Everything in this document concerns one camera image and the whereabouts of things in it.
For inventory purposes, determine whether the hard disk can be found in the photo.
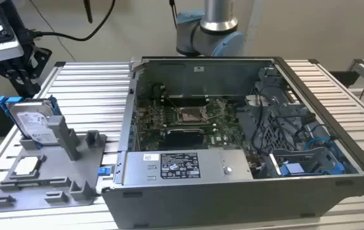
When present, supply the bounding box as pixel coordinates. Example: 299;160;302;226
0;95;61;146

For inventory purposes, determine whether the grey disk bay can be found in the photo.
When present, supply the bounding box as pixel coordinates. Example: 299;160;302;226
267;146;347;179

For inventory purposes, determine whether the black pole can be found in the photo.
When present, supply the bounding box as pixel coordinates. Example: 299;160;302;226
83;0;93;24

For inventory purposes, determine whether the grey parts rack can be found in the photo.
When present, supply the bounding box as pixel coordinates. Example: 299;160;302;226
0;115;108;214

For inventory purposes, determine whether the silver CPU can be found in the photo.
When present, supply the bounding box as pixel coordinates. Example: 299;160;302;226
13;157;41;176

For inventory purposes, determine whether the silver power supply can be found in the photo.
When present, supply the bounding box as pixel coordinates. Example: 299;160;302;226
121;149;255;186

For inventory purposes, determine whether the CPU socket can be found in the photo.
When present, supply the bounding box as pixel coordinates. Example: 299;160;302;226
176;104;211;125

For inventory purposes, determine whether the black heat sink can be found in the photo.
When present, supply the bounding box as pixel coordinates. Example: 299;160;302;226
165;128;204;146

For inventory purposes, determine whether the green motherboard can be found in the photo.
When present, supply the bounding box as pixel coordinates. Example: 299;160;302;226
133;92;247;152

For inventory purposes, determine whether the open black PC case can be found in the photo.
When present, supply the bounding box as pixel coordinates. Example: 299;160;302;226
100;56;364;228

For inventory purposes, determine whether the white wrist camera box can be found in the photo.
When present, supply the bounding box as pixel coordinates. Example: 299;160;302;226
0;17;25;62

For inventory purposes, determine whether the thick black cable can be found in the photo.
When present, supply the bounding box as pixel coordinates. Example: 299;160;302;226
31;0;116;41

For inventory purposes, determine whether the thin black cable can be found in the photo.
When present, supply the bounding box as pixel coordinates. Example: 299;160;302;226
168;0;179;27

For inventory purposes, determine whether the black wire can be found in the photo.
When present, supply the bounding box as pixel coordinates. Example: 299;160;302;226
276;111;318;144

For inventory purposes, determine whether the blue wire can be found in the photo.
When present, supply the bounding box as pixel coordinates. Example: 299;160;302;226
306;137;335;154

